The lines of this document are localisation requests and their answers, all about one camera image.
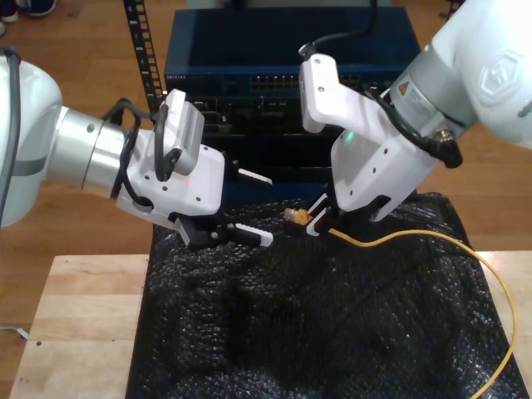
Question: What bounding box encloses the blue base plate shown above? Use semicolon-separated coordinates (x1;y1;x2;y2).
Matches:
222;180;333;204

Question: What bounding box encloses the black rack server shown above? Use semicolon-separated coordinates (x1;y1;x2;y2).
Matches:
182;93;346;137

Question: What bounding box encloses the person's dark shoe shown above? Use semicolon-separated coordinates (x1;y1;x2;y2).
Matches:
27;0;59;18

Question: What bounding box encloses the blue network switch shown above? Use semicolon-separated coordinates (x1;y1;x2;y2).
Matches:
164;8;429;95

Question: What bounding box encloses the black bubble mat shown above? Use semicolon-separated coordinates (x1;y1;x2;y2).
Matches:
124;191;520;399

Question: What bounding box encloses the yellow network cable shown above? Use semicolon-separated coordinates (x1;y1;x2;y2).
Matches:
283;207;518;399

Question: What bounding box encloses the black rack shelf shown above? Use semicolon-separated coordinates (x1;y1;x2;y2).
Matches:
222;133;336;185

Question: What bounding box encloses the grey flat strip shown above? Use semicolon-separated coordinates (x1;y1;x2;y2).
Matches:
0;325;32;340

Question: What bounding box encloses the long dark arm cable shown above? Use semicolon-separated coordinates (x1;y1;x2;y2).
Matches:
0;44;184;219

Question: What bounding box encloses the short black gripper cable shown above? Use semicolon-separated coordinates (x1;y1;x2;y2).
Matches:
101;97;155;209
364;88;465;170

